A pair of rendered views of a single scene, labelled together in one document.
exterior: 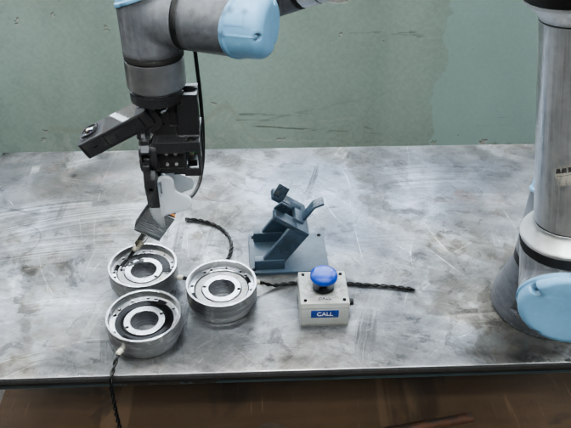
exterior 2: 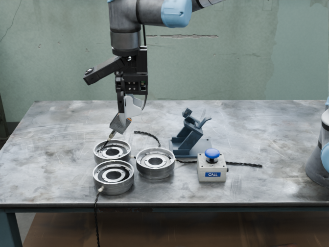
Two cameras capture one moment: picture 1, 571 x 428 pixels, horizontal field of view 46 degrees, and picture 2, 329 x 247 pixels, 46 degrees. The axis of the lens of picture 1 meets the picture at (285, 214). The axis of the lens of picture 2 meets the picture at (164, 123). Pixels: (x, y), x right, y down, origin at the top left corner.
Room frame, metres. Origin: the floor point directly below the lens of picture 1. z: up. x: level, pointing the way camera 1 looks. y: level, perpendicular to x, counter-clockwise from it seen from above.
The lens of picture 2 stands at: (-0.13, 0.03, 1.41)
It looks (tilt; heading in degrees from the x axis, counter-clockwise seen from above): 28 degrees down; 2
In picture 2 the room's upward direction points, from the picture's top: straight up
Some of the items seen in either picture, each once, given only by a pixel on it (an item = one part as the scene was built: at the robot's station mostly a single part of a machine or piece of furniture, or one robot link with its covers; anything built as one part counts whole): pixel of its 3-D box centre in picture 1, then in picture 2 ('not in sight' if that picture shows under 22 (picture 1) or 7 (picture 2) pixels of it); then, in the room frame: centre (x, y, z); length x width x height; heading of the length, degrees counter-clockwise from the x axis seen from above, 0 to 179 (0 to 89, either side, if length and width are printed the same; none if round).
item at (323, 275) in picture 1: (323, 284); (211, 159); (0.73, -0.06, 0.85); 0.04 x 0.04 x 0.05
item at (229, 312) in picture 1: (222, 292); (155, 163); (0.75, 0.09, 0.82); 0.10 x 0.10 x 0.04
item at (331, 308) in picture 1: (326, 297); (213, 166); (0.73, -0.06, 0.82); 0.08 x 0.07 x 0.05; 93
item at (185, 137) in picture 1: (167, 128); (130, 70); (0.79, 0.16, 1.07); 0.09 x 0.08 x 0.12; 94
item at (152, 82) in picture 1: (155, 71); (126, 38); (0.80, 0.17, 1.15); 0.08 x 0.08 x 0.05
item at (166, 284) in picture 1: (144, 273); (112, 155); (0.79, 0.22, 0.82); 0.10 x 0.10 x 0.04
